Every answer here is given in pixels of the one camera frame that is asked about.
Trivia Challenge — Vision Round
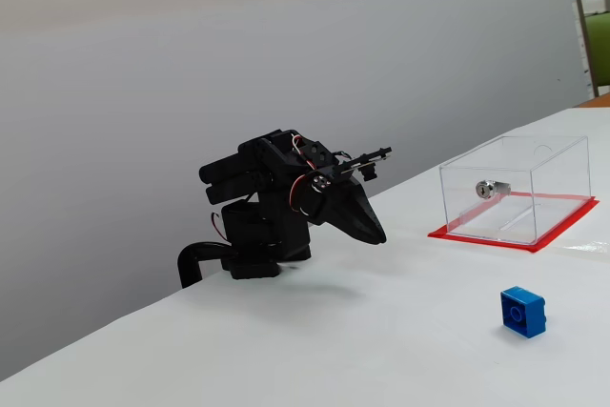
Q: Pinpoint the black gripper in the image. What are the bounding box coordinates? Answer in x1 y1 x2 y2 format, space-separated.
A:
297 166 388 246

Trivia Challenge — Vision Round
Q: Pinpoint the blue lego brick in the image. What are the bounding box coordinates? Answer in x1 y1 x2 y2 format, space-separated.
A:
499 285 547 340

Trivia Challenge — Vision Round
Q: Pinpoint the transparent plastic box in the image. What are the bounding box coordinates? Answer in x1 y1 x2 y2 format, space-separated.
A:
438 134 592 246

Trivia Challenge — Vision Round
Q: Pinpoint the silver cam lock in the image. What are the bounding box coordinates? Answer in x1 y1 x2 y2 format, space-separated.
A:
475 179 512 199

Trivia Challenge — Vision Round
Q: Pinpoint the black table clamp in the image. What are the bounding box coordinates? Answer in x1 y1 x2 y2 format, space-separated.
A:
176 240 234 290

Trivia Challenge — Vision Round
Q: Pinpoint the green panel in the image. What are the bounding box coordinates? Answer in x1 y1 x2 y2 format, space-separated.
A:
584 12 610 94

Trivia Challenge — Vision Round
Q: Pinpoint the red tape frame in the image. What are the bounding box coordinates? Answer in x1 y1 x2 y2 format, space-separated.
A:
427 190 600 254

